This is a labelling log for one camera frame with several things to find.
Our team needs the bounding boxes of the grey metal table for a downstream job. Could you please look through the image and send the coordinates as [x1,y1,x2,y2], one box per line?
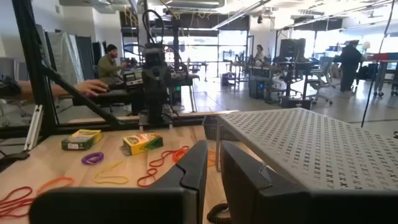
[216,108,398,191]

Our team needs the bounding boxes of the person's forearm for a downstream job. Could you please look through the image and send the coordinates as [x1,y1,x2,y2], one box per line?
[18,80,77,101]

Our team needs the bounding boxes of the person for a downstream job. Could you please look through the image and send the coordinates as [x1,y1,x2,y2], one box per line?
[98,44,130,85]
[338,39,363,93]
[253,44,267,67]

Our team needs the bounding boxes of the grey room divider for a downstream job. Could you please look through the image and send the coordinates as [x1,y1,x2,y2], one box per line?
[46,30,85,85]

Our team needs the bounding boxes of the purple coil wristband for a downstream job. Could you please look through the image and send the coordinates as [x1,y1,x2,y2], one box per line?
[81,151,105,166]

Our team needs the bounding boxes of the yellow green crayon box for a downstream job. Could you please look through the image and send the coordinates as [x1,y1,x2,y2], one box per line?
[120,133,164,156]
[61,129,103,152]

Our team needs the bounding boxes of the black plastic basket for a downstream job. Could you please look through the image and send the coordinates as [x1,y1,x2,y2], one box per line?
[202,115,239,141]

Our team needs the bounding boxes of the grey office chair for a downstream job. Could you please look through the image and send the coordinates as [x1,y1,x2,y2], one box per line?
[306,57,336,105]

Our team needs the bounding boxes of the orange coil wristband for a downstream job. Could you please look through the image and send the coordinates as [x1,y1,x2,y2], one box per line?
[172,148,189,163]

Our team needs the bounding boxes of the long red rubber band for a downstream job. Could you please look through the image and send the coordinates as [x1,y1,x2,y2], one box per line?
[136,145,190,188]

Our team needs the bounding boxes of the red topped table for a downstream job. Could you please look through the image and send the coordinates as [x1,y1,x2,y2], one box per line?
[371,52,398,97]

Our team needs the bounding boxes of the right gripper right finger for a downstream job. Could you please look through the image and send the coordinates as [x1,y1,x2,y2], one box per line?
[220,140,398,224]

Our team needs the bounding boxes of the yellow rubber band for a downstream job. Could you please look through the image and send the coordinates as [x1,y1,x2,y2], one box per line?
[93,160,130,185]

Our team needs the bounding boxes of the person's hand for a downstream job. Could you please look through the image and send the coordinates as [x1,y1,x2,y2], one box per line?
[73,79,109,96]

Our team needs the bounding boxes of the black coil wristband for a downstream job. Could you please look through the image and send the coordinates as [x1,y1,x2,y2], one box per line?
[206,202,233,224]

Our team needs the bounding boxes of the orange rubber band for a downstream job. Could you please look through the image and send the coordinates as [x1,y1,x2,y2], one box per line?
[207,149,217,168]
[36,176,75,195]

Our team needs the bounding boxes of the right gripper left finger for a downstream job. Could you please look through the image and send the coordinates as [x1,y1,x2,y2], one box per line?
[29,139,208,224]

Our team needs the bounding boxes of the black computer tower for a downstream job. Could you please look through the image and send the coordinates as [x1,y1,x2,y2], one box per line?
[248,76,268,100]

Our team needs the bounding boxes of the black hanging cable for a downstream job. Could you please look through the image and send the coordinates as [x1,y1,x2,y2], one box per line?
[360,0,396,128]

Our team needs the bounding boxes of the silver metal bracket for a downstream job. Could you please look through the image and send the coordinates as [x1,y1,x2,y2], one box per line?
[24,105,44,152]

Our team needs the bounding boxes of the dark office monitor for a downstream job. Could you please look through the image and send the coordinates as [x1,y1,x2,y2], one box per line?
[279,38,307,60]

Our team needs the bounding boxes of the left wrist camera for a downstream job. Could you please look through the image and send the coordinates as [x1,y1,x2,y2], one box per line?
[144,43,166,66]

